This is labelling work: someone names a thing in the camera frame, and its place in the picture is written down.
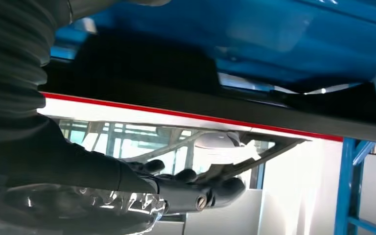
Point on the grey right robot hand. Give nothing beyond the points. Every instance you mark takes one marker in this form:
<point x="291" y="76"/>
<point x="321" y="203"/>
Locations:
<point x="61" y="181"/>

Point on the blue metal shelf rack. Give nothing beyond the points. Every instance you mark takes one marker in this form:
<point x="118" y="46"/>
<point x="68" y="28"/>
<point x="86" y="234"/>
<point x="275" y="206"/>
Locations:
<point x="272" y="39"/>

